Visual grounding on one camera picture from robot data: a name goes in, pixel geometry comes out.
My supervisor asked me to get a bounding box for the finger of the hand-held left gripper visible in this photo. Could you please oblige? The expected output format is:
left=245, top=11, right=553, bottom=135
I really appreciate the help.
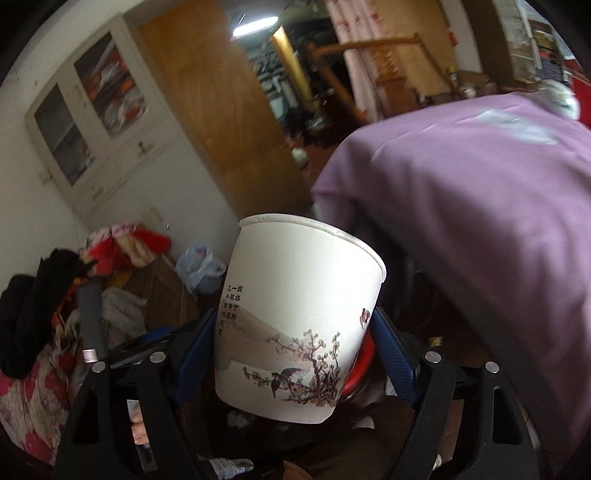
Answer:
left=108, top=320, right=199, bottom=370

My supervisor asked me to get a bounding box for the white printed paper cup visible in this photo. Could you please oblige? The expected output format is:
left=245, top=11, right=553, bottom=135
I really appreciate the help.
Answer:
left=213, top=213, right=387, bottom=425

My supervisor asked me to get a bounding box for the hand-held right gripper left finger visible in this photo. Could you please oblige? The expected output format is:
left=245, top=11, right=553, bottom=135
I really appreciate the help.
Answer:
left=53, top=308, right=219, bottom=480

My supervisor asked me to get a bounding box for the white glass door cupboard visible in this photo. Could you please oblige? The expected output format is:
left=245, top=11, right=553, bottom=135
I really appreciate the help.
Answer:
left=25, top=11, right=204, bottom=222

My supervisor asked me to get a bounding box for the purple tablecloth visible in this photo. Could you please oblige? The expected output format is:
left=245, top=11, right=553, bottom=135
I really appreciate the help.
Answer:
left=311, top=91, right=591, bottom=462

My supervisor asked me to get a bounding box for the white lidded ceramic bowl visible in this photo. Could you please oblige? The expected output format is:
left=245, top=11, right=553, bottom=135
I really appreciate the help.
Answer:
left=542, top=78, right=580, bottom=121

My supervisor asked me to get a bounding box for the white sneaker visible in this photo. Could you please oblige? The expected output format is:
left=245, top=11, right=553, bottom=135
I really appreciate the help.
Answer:
left=210, top=457, right=254, bottom=480

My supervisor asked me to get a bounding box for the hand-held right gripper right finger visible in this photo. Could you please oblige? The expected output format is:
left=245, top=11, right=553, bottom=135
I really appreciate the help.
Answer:
left=372, top=307, right=541, bottom=480

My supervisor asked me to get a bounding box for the blue face mask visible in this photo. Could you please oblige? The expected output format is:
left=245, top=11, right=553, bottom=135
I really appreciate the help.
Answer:
left=471, top=108, right=561, bottom=146

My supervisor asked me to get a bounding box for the black cloth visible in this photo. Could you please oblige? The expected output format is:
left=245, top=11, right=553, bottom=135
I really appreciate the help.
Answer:
left=0, top=249, right=88, bottom=379

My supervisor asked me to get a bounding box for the floral curtain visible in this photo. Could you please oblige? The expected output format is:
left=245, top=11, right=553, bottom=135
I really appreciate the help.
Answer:
left=325, top=0, right=402, bottom=123

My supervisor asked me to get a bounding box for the wooden armchair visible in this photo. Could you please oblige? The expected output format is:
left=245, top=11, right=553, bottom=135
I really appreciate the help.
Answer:
left=305, top=32, right=455, bottom=125

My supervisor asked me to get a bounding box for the white plastic bag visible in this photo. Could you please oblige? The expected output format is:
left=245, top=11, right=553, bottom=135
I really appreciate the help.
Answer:
left=175, top=244, right=227, bottom=295

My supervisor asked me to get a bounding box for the pink floral blanket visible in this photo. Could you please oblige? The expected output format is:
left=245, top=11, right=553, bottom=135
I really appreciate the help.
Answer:
left=0, top=351, right=77, bottom=467

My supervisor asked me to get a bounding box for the red plastic basket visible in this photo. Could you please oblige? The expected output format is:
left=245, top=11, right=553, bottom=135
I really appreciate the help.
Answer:
left=339, top=332, right=377, bottom=398

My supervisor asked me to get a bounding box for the white cloth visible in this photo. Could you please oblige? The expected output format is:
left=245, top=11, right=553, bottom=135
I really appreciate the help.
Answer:
left=102, top=288, right=146, bottom=337

